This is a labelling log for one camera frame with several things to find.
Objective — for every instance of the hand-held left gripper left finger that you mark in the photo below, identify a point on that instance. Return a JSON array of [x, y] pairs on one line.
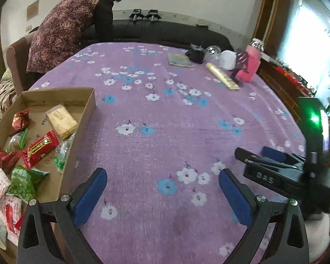
[[89, 198]]

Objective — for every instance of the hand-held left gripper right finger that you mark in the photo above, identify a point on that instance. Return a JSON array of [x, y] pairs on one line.
[[236, 198]]

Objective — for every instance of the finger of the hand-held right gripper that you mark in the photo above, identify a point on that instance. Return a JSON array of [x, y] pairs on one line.
[[264, 162], [275, 153]]

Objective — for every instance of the clear green snack packet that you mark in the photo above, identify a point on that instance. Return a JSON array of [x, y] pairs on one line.
[[63, 154]]

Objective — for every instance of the large green snack packet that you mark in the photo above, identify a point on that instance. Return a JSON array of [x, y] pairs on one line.
[[24, 181]]

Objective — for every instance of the long red snack bar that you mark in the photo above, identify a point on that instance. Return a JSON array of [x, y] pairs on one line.
[[40, 148]]

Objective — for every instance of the white red snack packet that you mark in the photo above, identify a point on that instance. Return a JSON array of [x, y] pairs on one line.
[[2, 184], [11, 217]]

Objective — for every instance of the pale yellow cracker packet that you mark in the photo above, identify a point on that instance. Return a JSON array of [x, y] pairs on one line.
[[62, 119]]

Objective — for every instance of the cardboard box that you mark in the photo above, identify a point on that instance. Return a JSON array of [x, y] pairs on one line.
[[79, 115]]

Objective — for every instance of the clear orange snack packet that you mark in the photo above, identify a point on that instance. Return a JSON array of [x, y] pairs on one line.
[[18, 141]]

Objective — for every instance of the red gold snack packet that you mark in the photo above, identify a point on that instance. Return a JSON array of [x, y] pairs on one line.
[[4, 159], [20, 121]]

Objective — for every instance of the plain white snack packet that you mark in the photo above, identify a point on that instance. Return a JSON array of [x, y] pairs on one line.
[[0, 233]]

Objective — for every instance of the wooden side cabinet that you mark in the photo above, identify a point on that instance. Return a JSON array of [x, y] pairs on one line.
[[288, 88]]

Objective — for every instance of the pink box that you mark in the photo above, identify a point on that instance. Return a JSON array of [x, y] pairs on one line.
[[250, 66]]

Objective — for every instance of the gold tube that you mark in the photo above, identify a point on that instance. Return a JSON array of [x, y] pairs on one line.
[[222, 76]]

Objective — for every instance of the purple floral tablecloth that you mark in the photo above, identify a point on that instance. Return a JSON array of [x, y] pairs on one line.
[[167, 132]]

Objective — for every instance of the white round container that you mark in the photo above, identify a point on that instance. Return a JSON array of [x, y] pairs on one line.
[[227, 60]]

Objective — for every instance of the clear bottle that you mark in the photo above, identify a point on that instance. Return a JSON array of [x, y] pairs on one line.
[[257, 44]]

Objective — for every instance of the clear glass sphere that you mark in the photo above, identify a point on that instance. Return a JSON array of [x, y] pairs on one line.
[[213, 52]]

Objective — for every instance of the glass window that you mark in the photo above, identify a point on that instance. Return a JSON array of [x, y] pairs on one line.
[[310, 33]]

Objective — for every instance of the black pouch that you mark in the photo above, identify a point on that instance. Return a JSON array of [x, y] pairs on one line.
[[196, 55]]

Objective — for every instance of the thin notebook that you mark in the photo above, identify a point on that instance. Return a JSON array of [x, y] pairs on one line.
[[180, 60]]

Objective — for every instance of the brown patterned blanket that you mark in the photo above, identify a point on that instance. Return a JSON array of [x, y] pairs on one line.
[[1, 99]]

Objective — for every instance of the green floral pillow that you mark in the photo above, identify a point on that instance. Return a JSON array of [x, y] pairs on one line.
[[6, 76]]

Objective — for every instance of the brown armchair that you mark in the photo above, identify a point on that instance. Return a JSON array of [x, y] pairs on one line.
[[16, 60]]

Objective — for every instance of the black leather sofa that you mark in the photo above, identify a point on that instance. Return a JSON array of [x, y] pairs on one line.
[[167, 31]]

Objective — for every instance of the black clamp device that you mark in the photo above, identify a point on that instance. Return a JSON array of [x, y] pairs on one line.
[[136, 15], [152, 15]]

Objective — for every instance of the wooden wall plaque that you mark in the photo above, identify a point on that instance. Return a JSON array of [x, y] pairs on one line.
[[32, 10]]

